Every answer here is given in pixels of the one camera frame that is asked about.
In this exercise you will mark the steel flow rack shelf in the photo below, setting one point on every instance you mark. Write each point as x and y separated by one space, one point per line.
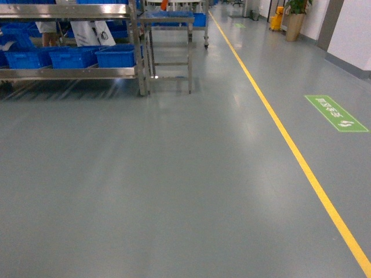
77 12

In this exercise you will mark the steel side table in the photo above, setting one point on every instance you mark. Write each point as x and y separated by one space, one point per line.
146 20

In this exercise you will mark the blue crate on rack right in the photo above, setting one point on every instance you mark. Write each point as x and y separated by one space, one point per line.
118 56

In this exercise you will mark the blue crate on rack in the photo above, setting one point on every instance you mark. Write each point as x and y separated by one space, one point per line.
75 57
118 56
32 58

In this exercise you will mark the white hanging bag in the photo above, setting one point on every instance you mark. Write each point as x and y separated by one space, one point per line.
92 33

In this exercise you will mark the blue crate on rack middle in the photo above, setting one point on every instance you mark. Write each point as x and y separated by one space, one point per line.
75 57

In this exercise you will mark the yellow mop bucket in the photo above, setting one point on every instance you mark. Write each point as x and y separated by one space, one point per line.
276 20

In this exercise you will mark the green floor sign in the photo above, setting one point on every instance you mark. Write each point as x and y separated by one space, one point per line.
338 117

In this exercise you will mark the tan plant pot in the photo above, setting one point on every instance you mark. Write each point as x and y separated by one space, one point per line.
295 22

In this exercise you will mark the green potted plant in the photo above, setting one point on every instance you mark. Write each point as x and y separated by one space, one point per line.
297 6

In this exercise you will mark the blue crate on rack left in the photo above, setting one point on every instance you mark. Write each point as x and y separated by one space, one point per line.
32 58

